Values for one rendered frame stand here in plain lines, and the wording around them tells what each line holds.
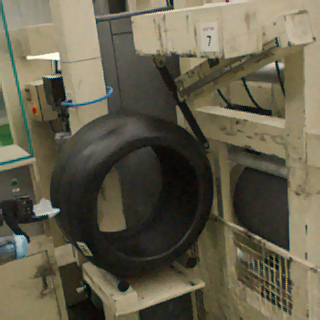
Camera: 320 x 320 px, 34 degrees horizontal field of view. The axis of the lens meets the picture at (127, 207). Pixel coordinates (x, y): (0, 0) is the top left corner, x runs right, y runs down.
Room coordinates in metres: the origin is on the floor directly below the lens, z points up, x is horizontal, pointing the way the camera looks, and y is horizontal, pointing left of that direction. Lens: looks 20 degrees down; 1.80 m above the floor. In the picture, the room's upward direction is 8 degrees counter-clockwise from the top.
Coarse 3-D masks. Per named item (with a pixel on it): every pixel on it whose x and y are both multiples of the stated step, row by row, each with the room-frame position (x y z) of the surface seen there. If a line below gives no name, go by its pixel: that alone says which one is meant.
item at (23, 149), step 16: (0, 0) 2.21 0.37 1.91; (0, 16) 2.21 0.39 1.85; (0, 32) 2.20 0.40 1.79; (0, 48) 2.20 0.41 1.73; (0, 64) 2.19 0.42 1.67; (0, 80) 2.19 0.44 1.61; (16, 80) 2.21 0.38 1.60; (0, 96) 2.18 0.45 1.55; (16, 96) 2.21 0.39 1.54; (0, 112) 2.18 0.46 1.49; (16, 112) 2.20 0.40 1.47; (0, 128) 2.17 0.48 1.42; (16, 128) 2.20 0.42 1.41; (0, 144) 2.17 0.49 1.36; (16, 144) 2.19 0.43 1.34; (0, 160) 2.16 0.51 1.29; (16, 160) 2.18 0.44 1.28
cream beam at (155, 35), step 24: (264, 0) 1.57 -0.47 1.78; (288, 0) 1.60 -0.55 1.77; (144, 24) 1.97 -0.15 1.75; (168, 24) 1.80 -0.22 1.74; (192, 24) 1.66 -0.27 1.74; (240, 24) 1.54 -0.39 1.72; (144, 48) 1.99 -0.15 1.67; (168, 48) 1.82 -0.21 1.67; (192, 48) 1.67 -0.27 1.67; (240, 48) 1.53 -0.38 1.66
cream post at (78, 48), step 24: (72, 0) 2.01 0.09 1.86; (72, 24) 2.01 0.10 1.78; (72, 48) 2.00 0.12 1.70; (96, 48) 2.04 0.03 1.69; (72, 72) 2.00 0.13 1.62; (96, 72) 2.03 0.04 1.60; (96, 96) 2.03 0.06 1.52; (72, 120) 2.08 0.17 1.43; (120, 192) 2.04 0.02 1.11; (120, 216) 2.03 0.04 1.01
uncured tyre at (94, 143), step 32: (96, 128) 1.75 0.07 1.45; (128, 128) 1.69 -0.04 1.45; (160, 128) 1.72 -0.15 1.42; (64, 160) 1.74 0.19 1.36; (96, 160) 1.62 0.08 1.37; (160, 160) 2.01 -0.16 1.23; (192, 160) 1.74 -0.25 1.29; (64, 192) 1.64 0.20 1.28; (96, 192) 1.61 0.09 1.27; (160, 192) 2.02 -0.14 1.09; (192, 192) 1.93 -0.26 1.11; (64, 224) 1.65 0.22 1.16; (96, 224) 1.60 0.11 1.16; (160, 224) 1.97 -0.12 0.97; (192, 224) 1.73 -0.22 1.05; (96, 256) 1.61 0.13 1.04; (128, 256) 1.64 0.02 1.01; (160, 256) 1.68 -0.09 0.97
